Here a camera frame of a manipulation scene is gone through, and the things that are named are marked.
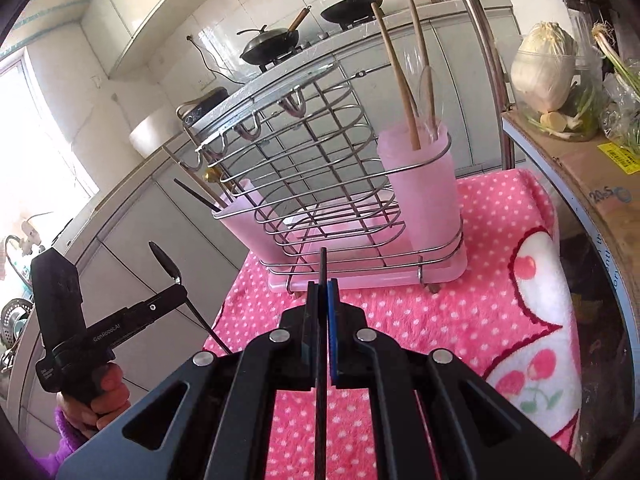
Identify person's left hand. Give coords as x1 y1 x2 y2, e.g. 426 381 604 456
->
56 362 132 436

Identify chrome metal pole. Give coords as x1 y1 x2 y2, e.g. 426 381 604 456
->
447 0 517 171

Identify black wok with handle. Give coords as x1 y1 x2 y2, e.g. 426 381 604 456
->
239 6 312 66

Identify bag of green vegetables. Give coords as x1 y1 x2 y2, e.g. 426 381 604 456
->
600 72 640 158

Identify person's left forearm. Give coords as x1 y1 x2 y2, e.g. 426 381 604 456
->
27 405 96 478

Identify pink polka-dot blanket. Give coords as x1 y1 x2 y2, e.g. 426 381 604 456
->
202 169 583 480

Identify black plastic spoon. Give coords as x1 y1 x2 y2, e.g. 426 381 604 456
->
148 241 235 357

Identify gold flower-shaped spoon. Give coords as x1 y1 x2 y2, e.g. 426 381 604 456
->
201 167 236 211

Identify pink plastic utensil cup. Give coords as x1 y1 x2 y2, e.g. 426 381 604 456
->
376 127 458 261
214 179 281 263

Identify cardboard box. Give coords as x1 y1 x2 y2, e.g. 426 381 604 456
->
501 110 640 341

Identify dark blender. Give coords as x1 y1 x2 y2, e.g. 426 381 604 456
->
559 0 618 31

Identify white wall cabinet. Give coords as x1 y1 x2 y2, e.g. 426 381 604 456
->
82 0 213 81

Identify window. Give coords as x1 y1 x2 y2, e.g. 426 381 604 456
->
0 47 96 241

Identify black power cable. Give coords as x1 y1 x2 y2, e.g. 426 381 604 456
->
186 34 236 83

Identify black induction cooker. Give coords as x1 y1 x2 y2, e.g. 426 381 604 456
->
176 87 230 127

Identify napa cabbage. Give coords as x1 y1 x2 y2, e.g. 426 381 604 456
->
510 21 580 113

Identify dark wooden chopstick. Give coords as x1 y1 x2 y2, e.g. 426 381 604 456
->
314 247 330 480
173 178 221 209

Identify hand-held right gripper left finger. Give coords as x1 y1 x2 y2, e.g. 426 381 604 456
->
55 280 323 480

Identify white pot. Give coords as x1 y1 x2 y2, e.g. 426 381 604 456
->
129 110 191 158

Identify green scallions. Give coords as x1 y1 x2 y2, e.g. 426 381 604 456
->
591 21 640 106

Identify metal wire utensil rack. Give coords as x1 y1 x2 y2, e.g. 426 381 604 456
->
165 55 463 293

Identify light wooden chopstick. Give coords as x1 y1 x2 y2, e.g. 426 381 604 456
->
371 2 422 151
406 0 447 143

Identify metal strainer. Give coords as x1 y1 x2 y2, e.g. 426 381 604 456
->
0 297 33 356

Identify pink plastic drip tray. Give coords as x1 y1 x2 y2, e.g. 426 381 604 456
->
267 247 469 292

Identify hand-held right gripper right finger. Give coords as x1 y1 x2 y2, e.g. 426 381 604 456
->
325 280 583 480

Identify clear plastic spoon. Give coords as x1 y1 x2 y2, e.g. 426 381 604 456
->
417 62 438 133

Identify brown wooden chopstick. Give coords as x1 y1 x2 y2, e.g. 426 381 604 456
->
166 147 226 209

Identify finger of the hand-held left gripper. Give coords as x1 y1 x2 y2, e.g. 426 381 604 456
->
132 284 190 328

